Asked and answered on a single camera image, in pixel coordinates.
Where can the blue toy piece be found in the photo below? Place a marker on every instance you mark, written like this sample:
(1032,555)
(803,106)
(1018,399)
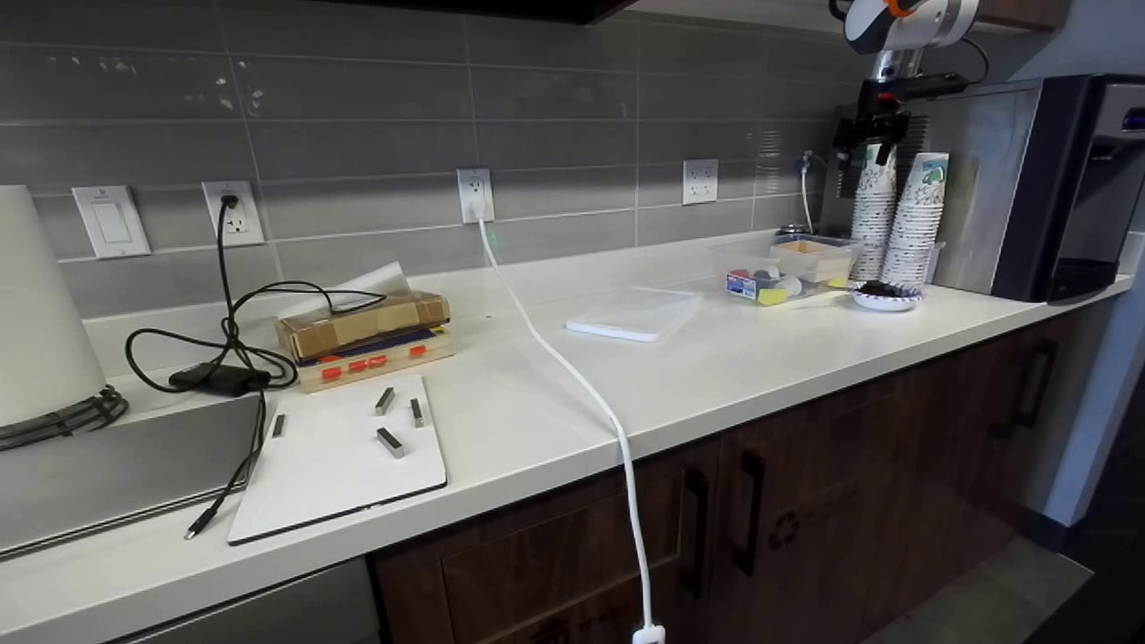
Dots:
(740,283)

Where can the white light switch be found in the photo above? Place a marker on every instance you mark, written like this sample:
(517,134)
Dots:
(112,224)

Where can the box with orange labels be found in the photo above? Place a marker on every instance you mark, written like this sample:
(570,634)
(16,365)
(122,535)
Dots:
(382,364)

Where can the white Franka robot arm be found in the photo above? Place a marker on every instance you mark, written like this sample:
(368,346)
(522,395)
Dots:
(937,21)

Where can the white wall outlet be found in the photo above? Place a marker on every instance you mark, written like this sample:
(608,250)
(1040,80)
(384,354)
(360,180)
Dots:
(478,190)
(238,220)
(701,180)

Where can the white paper towel roll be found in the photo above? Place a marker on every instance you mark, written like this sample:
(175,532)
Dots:
(38,308)

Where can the white flat board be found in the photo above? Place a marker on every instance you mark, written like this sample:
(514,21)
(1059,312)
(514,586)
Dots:
(335,478)

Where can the small black stick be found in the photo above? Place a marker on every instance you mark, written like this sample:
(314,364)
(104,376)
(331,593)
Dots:
(384,399)
(418,414)
(279,422)
(393,440)

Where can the white paper sheet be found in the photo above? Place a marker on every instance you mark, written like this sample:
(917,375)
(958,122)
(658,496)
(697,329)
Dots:
(369,283)

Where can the brown cardboard box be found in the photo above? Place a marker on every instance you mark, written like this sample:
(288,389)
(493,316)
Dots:
(360,325)

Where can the patterned paper cup stack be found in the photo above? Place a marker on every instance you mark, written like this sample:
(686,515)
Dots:
(874,217)
(917,227)

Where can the clear plastic container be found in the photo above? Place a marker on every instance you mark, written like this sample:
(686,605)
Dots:
(824,288)

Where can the patterned bowl with dark contents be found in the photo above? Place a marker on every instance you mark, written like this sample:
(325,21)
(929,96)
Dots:
(886,297)

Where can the steel dishwasher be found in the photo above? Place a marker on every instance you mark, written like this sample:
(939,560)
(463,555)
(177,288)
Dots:
(262,612)

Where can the dark wooden lower cabinet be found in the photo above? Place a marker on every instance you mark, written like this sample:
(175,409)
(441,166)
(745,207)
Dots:
(859,478)

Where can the black coffee machine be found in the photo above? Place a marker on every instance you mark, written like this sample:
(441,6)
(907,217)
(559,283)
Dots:
(1075,190)

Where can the clear plastic bag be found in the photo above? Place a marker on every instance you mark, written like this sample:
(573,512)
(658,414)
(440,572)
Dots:
(630,316)

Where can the steel sink basin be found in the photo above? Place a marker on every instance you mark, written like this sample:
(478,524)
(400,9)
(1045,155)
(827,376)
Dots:
(121,478)

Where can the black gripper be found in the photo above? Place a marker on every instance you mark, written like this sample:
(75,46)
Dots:
(890,117)

